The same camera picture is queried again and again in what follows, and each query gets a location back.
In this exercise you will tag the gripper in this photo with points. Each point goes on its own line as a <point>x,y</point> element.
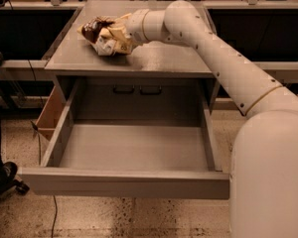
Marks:
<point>135,26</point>

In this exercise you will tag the brown sea salt chip bag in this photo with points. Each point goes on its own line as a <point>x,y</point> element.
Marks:
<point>91,30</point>

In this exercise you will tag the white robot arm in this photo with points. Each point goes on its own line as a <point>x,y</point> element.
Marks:
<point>263,180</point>

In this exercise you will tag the grey cabinet with counter top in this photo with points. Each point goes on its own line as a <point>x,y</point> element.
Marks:
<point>75,56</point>

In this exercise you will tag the grey open top drawer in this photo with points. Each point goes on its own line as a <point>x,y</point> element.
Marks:
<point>126,137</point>

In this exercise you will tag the black wheeled base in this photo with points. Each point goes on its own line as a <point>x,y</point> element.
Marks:
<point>7,179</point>

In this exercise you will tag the grey rail frame behind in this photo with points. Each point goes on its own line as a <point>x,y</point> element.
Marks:
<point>264,30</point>

